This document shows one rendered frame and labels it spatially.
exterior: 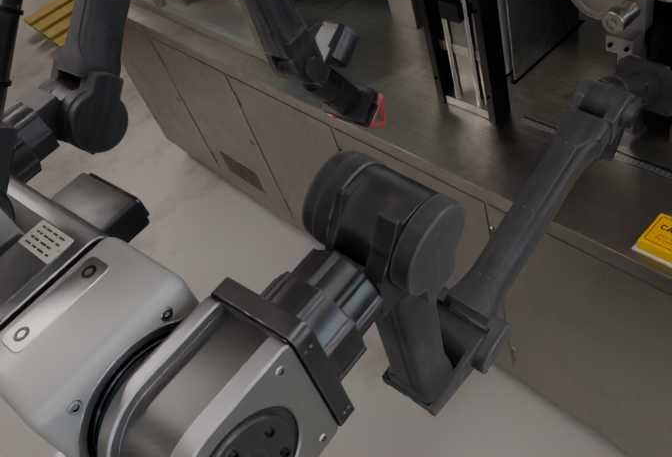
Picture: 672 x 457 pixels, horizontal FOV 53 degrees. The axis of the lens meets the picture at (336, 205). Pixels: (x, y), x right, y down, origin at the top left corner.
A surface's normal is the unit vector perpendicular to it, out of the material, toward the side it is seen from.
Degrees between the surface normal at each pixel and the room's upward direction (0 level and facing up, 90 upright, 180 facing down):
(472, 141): 0
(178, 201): 0
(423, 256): 100
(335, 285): 31
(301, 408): 90
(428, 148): 0
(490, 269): 18
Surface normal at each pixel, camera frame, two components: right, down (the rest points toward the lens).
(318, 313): 0.18, -0.39
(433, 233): 0.77, 0.43
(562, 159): -0.28, -0.42
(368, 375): -0.27, -0.68
